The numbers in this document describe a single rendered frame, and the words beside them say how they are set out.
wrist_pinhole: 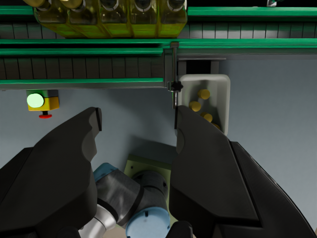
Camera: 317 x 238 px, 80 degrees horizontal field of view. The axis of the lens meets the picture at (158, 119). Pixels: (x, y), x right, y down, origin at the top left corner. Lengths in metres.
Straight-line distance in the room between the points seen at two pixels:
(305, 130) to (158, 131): 0.59
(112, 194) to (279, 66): 0.73
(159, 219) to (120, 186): 0.13
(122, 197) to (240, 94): 0.55
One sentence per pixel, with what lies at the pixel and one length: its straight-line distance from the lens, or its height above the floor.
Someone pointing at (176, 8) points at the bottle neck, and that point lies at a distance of 0.39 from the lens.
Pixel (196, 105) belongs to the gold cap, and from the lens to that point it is 0.68.
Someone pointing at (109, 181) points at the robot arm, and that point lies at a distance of 0.52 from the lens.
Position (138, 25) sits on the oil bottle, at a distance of 0.42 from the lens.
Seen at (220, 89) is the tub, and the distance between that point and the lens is 0.72.
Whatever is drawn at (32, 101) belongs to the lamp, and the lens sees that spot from 0.71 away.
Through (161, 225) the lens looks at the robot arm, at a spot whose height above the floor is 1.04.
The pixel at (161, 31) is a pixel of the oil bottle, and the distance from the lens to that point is 0.47.
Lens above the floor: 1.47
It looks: 79 degrees down
